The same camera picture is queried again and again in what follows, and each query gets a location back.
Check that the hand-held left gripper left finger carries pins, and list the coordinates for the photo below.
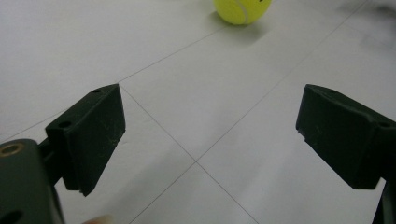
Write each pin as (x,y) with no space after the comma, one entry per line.
(90,140)

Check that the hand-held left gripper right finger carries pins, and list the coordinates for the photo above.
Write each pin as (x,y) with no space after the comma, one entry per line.
(342,137)

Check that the yellow tennis ball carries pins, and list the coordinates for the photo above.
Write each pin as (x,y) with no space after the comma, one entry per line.
(239,11)

